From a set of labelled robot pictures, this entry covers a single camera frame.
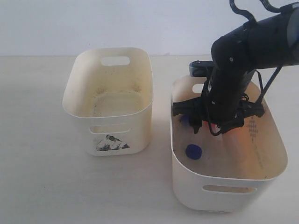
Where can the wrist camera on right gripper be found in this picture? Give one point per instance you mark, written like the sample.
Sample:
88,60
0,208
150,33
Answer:
201,68

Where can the blue-capped tube front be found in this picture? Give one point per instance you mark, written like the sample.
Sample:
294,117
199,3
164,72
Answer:
193,152

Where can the blue-capped tube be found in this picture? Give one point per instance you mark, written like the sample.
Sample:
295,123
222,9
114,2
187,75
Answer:
193,152
184,119

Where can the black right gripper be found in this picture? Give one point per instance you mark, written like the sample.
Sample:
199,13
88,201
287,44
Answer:
223,102

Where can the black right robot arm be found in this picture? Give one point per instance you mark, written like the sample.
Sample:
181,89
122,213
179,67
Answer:
236,56

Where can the blue-capped tube back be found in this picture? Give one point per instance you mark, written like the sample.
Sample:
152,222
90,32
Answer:
184,119

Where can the orange-capped tube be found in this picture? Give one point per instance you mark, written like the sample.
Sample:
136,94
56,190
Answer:
212,129
233,149

